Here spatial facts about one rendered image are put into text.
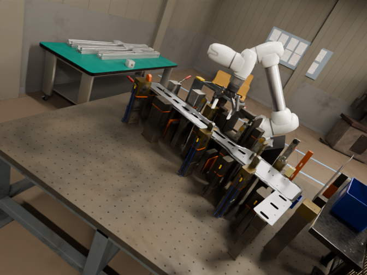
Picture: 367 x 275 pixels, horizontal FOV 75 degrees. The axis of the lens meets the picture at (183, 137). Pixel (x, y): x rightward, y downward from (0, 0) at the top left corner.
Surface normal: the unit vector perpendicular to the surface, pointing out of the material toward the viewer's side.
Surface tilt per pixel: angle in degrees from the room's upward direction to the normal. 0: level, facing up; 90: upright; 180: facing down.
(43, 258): 0
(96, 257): 90
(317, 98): 90
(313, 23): 90
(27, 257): 0
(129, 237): 0
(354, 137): 90
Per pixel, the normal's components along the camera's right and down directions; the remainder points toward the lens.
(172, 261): 0.37, -0.81
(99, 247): -0.39, 0.31
